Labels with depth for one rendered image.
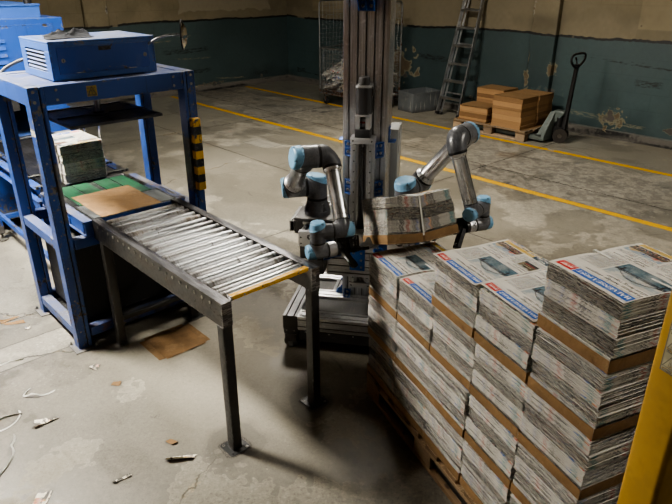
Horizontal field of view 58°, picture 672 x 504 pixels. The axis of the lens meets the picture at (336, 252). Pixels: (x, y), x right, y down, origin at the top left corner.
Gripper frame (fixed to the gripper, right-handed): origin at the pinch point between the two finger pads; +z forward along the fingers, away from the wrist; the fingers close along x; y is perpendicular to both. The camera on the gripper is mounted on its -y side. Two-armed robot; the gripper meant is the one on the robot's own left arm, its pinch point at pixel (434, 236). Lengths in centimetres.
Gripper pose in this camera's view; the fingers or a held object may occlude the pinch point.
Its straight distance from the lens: 322.5
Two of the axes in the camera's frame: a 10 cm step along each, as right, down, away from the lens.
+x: 3.6, 0.1, -9.3
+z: -9.2, 1.7, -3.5
